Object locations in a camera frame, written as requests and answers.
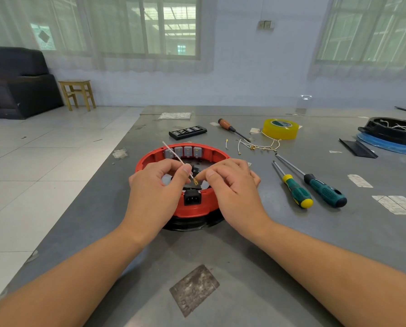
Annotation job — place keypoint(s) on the narrow window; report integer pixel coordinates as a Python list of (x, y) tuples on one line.
[(366, 34)]

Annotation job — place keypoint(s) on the wide sheer curtain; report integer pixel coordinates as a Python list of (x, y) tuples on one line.
[(121, 66)]

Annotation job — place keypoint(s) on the person's left hand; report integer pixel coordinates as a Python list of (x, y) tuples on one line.
[(151, 200)]

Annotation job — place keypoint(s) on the white paper sheet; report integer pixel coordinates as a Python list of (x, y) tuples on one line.
[(175, 116)]

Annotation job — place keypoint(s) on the black bit set case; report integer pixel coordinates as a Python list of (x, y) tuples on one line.
[(187, 132)]

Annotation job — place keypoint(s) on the person's right forearm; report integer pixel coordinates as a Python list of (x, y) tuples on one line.
[(339, 286)]

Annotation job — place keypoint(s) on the yellow tape roll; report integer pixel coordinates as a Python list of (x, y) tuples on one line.
[(279, 132)]

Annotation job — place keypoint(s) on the black flat plate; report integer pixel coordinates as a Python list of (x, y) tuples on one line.
[(357, 148)]

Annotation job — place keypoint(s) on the clear acrylic stand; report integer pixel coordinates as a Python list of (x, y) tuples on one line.
[(301, 110)]

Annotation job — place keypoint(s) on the wide window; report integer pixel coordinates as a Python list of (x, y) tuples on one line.
[(170, 27)]

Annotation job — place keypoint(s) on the black metal round plate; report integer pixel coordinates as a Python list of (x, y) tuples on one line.
[(189, 226)]

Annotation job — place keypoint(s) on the person's left forearm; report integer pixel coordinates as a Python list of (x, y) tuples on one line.
[(63, 289)]

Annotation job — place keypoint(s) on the person's right hand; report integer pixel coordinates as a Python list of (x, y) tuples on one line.
[(240, 200)]

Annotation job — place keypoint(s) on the wall switch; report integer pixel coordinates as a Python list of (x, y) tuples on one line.
[(266, 25)]

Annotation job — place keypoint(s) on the black round housing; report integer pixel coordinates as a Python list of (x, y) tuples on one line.
[(390, 136)]

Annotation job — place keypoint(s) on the dark green black screwdriver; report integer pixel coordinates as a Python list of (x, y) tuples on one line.
[(325, 194)]

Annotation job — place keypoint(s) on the narrow sheer curtain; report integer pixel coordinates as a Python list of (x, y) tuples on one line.
[(356, 71)]

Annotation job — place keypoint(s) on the black armchair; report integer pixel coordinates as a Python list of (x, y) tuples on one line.
[(22, 91)]

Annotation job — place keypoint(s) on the wooden stool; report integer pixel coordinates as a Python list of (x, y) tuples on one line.
[(75, 83)]

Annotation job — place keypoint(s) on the small black plug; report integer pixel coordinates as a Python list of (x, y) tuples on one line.
[(192, 197)]

